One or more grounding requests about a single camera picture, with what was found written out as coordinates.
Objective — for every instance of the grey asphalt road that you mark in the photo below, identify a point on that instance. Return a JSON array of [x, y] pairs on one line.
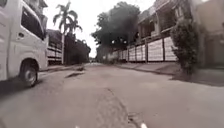
[[110, 90]]

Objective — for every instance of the large dark tree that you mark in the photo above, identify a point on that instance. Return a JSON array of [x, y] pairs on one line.
[[116, 25]]

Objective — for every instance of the grey pavement strip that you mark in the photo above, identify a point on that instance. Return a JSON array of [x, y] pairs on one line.
[[156, 67]]

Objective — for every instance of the white panel fence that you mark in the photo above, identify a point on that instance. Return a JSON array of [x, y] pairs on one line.
[[155, 50]]

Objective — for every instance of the grey multi-storey building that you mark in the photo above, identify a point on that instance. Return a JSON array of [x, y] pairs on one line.
[[160, 20]]

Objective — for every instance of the tall palm tree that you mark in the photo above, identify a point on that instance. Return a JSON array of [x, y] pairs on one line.
[[63, 20]]

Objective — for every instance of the dark green bush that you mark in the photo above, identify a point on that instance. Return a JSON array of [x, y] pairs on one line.
[[185, 43]]

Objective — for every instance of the white van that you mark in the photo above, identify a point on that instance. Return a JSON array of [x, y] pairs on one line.
[[16, 40]]

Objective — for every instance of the beige building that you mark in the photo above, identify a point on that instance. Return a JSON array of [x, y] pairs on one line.
[[211, 30]]

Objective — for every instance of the dark wall with white bands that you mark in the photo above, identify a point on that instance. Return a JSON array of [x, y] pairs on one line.
[[68, 50]]

